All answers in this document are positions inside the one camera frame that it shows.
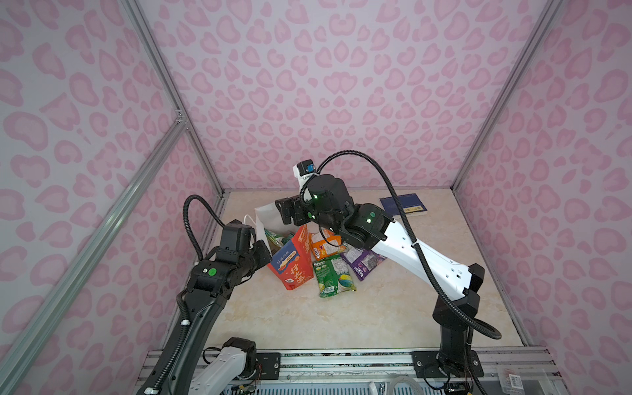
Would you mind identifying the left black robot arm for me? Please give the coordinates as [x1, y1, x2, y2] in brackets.
[137, 240, 272, 394]

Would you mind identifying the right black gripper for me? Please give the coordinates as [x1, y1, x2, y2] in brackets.
[272, 188, 344, 233]

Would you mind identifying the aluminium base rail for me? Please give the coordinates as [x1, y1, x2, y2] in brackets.
[132, 345, 559, 395]

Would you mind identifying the purple snack packet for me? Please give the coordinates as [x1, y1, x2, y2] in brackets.
[341, 245, 386, 281]

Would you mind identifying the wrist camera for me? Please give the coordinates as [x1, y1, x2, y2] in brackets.
[216, 220, 254, 262]
[292, 159, 318, 189]

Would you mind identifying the orange snack packet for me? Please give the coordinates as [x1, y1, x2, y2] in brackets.
[309, 229, 347, 261]

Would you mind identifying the diagonal aluminium frame bar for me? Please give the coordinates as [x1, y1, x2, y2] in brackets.
[1, 115, 190, 394]

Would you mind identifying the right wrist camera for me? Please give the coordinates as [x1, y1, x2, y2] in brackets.
[292, 159, 318, 189]

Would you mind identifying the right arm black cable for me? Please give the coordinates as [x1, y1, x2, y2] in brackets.
[299, 150, 503, 341]

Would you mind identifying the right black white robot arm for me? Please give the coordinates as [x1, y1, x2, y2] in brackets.
[275, 195, 485, 379]

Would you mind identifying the red white paper bag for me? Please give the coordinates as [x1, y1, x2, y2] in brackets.
[253, 203, 314, 291]

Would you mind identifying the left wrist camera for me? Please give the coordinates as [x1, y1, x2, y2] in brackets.
[216, 220, 254, 262]

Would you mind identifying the blue booklet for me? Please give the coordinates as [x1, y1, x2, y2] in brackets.
[380, 194, 428, 217]

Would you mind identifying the large green snack packet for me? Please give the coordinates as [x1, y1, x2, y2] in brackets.
[312, 254, 356, 298]

